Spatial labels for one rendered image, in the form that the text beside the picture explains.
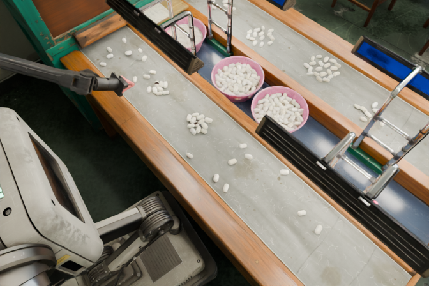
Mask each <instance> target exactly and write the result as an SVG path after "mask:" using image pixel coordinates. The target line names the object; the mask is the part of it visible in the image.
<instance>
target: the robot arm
mask: <svg viewBox="0 0 429 286"><path fill-rule="evenodd" d="M0 69H4V70H8V71H11V72H15V73H20V74H23V75H27V76H30V77H35V78H37V79H42V80H47V81H50V82H53V83H56V84H59V85H60V86H63V87H65V88H68V89H70V91H75V92H76V93H77V94H79V95H87V94H91V93H92V90H93V91H114V92H115V93H116V94H117V95H118V97H122V95H123V92H125V91H126V90H127V89H129V88H131V87H133V86H134V85H135V84H134V83H133V82H131V81H129V80H128V79H126V78H125V77H123V76H122V75H120V76H119V77H118V76H117V75H116V74H115V72H112V73H111V75H110V77H100V76H99V75H98V74H96V73H95V72H94V71H92V70H90V69H85V70H83V71H82V70H80V71H73V70H63V69H59V68H54V67H51V66H47V65H44V64H40V63H36V62H32V61H28V60H25V59H21V58H18V57H14V56H10V55H7V54H3V53H0ZM74 78H75V83H73V81H74ZM128 84H130V85H128Z"/></svg>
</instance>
